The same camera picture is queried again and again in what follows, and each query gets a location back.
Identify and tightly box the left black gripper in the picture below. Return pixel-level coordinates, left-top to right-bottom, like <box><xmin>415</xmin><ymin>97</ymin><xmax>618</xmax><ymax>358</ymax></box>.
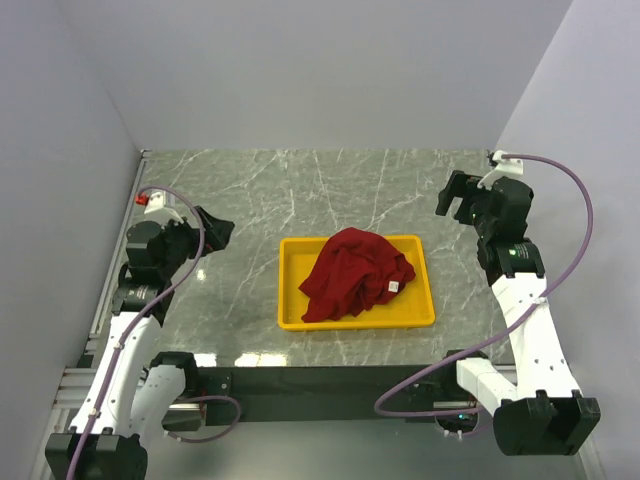
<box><xmin>157</xmin><ymin>205</ymin><xmax>234</xmax><ymax>277</ymax></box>

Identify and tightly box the yellow plastic tray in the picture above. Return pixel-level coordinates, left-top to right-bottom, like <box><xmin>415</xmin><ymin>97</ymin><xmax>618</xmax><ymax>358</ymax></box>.
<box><xmin>277</xmin><ymin>235</ymin><xmax>436</xmax><ymax>332</ymax></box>

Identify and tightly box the red t shirt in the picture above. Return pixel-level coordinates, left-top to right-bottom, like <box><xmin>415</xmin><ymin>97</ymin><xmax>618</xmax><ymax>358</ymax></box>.
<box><xmin>299</xmin><ymin>227</ymin><xmax>416</xmax><ymax>323</ymax></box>

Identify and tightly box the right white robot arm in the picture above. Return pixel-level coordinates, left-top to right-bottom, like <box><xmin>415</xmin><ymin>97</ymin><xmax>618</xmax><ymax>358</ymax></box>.
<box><xmin>436</xmin><ymin>170</ymin><xmax>601</xmax><ymax>456</ymax></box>

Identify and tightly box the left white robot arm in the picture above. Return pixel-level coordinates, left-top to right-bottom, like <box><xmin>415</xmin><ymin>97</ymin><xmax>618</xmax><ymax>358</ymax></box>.
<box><xmin>45</xmin><ymin>206</ymin><xmax>234</xmax><ymax>479</ymax></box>

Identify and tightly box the black base beam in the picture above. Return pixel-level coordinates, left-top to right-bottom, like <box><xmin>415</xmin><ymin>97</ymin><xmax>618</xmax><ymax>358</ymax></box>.
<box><xmin>199</xmin><ymin>365</ymin><xmax>479</xmax><ymax>423</ymax></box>

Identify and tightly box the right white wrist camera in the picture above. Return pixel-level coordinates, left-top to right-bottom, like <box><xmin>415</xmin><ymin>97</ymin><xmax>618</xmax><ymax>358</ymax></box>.
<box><xmin>477</xmin><ymin>150</ymin><xmax>524</xmax><ymax>190</ymax></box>

